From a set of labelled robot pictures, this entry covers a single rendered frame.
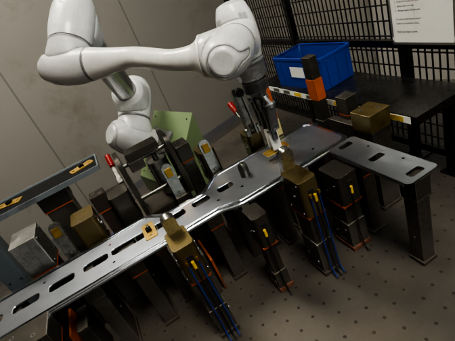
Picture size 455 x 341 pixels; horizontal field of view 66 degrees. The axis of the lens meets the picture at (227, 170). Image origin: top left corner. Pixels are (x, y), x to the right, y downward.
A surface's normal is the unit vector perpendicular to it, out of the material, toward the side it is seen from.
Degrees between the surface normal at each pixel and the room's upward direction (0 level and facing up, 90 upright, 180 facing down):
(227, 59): 91
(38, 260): 90
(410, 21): 90
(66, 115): 90
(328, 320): 0
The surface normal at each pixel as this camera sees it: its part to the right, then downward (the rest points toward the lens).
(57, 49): -0.25, -0.07
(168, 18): 0.62, 0.18
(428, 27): -0.85, 0.48
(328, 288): -0.34, -0.81
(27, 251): 0.40, 0.32
